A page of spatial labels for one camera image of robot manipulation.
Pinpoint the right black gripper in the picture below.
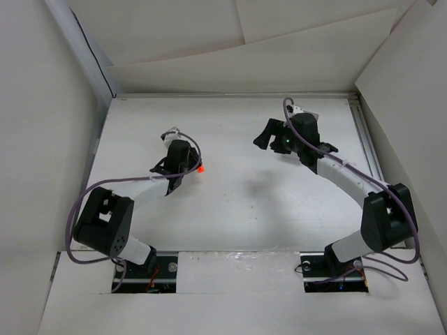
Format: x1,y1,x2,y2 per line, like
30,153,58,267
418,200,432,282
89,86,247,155
253,118,303,154

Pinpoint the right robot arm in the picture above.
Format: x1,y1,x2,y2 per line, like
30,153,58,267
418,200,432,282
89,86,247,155
254,112,418,275

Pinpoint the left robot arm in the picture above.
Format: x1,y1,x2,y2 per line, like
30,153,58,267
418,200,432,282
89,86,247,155
71,139,202,277

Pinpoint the white divided container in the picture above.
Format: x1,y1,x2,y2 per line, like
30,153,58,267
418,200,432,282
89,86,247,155
306,111,319,121

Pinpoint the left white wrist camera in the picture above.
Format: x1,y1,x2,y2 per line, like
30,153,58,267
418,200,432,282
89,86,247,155
161,127,181,149

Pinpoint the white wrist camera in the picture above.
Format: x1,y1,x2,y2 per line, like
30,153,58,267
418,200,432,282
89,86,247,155
161,127,181,149
287,105,305,116

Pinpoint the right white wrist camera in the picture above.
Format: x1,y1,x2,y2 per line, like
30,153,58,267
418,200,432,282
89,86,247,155
287,105,305,116

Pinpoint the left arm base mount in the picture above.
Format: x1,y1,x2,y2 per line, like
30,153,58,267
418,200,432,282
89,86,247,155
111,251,179,294

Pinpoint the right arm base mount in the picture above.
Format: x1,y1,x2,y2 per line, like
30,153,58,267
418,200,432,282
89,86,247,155
295,248,369,293

